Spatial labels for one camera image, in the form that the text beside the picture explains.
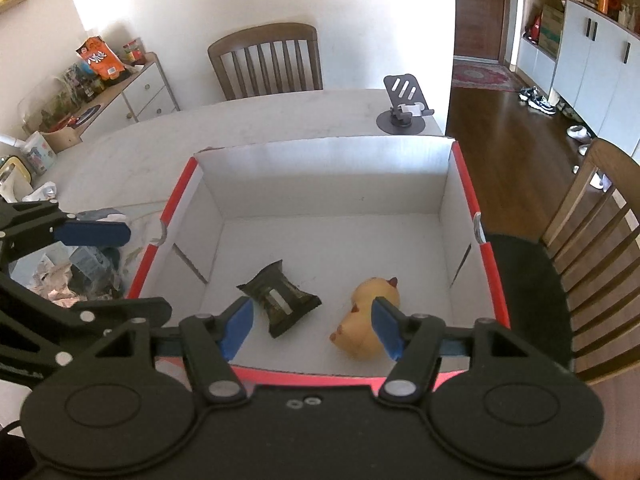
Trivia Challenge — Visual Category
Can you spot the red cardboard box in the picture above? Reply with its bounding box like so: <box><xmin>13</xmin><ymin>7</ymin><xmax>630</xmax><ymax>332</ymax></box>
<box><xmin>125</xmin><ymin>136</ymin><xmax>512</xmax><ymax>393</ymax></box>

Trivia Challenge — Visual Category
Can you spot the glass dome with plants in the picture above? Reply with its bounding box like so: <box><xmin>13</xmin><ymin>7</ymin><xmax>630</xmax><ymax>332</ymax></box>
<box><xmin>17</xmin><ymin>74</ymin><xmax>81</xmax><ymax>133</ymax></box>

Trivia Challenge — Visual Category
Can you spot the brown wooden door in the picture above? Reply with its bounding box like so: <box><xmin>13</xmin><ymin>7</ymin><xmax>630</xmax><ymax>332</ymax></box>
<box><xmin>454</xmin><ymin>0</ymin><xmax>513</xmax><ymax>61</ymax></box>

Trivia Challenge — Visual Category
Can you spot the silver foil packet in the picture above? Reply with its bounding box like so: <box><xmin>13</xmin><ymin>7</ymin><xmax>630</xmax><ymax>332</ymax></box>
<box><xmin>10</xmin><ymin>255</ymin><xmax>101</xmax><ymax>311</ymax></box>

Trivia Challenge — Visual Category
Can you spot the pair of dark sneakers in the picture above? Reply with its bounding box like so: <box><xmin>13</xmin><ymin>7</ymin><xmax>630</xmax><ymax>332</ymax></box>
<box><xmin>518</xmin><ymin>86</ymin><xmax>557</xmax><ymax>115</ymax></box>

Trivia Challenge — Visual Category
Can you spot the cardboard carton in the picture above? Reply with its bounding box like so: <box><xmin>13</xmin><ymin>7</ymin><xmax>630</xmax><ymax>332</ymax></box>
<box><xmin>537</xmin><ymin>5</ymin><xmax>565</xmax><ymax>57</ymax></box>

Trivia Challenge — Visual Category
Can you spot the orange snack bag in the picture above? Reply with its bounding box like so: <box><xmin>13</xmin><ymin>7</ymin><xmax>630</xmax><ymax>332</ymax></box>
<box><xmin>76</xmin><ymin>36</ymin><xmax>126</xmax><ymax>83</ymax></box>

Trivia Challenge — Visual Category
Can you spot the low grey shoe cabinet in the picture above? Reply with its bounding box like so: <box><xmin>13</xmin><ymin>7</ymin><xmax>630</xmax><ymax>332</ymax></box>
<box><xmin>515</xmin><ymin>34</ymin><xmax>558</xmax><ymax>93</ymax></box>

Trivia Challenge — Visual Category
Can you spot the dark snack packet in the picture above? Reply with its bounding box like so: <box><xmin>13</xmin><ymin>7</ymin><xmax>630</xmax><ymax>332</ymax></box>
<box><xmin>236</xmin><ymin>260</ymin><xmax>322</xmax><ymax>338</ymax></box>

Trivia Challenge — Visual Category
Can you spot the yellow toy duck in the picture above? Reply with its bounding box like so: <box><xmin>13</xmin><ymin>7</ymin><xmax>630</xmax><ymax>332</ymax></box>
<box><xmin>329</xmin><ymin>276</ymin><xmax>401</xmax><ymax>360</ymax></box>

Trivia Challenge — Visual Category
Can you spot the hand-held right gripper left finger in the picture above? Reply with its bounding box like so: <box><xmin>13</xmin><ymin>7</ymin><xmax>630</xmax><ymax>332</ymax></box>
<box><xmin>95</xmin><ymin>296</ymin><xmax>255</xmax><ymax>406</ymax></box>

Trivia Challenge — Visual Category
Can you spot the grey phone stand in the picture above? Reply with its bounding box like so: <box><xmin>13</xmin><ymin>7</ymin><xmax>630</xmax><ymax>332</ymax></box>
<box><xmin>376</xmin><ymin>73</ymin><xmax>436</xmax><ymax>136</ymax></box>

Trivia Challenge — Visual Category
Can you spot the white drawer sideboard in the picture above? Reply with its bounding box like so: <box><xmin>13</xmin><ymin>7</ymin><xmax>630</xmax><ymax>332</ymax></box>
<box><xmin>75</xmin><ymin>52</ymin><xmax>181</xmax><ymax>141</ymax></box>

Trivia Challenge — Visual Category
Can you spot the red patterned rug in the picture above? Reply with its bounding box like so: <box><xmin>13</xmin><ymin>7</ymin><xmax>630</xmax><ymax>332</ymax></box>
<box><xmin>452</xmin><ymin>60</ymin><xmax>523</xmax><ymax>92</ymax></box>

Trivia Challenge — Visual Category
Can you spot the brown slatted wooden chair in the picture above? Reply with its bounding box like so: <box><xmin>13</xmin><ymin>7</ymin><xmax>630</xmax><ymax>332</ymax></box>
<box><xmin>207</xmin><ymin>22</ymin><xmax>324</xmax><ymax>102</ymax></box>

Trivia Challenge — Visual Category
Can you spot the white printed container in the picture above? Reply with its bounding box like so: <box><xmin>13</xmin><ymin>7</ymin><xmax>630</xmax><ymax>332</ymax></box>
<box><xmin>22</xmin><ymin>131</ymin><xmax>58</xmax><ymax>176</ymax></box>

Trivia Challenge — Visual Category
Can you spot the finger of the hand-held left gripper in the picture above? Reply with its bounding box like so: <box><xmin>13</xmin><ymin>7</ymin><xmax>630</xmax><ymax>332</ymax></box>
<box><xmin>0</xmin><ymin>274</ymin><xmax>173</xmax><ymax>342</ymax></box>
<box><xmin>0</xmin><ymin>200</ymin><xmax>132</xmax><ymax>265</ymax></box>

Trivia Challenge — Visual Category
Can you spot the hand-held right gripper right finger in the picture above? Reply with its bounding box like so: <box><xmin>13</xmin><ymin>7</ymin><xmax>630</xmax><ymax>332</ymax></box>
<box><xmin>370</xmin><ymin>296</ymin><xmax>528</xmax><ymax>406</ymax></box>

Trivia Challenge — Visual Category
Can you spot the black seat cushion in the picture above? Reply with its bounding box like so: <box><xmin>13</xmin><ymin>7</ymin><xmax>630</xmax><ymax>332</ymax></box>
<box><xmin>482</xmin><ymin>232</ymin><xmax>576</xmax><ymax>376</ymax></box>

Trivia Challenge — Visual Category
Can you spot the grey-blue cabinet with black handles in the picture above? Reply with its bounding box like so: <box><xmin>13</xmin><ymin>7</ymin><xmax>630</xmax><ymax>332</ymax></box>
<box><xmin>550</xmin><ymin>0</ymin><xmax>640</xmax><ymax>161</ymax></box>

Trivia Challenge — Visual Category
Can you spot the light wooden chair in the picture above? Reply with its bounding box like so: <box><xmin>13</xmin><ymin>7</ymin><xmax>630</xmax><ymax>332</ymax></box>
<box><xmin>540</xmin><ymin>137</ymin><xmax>640</xmax><ymax>386</ymax></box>

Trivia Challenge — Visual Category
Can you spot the red can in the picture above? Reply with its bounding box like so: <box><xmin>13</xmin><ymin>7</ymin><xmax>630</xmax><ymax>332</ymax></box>
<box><xmin>122</xmin><ymin>37</ymin><xmax>146</xmax><ymax>66</ymax></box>

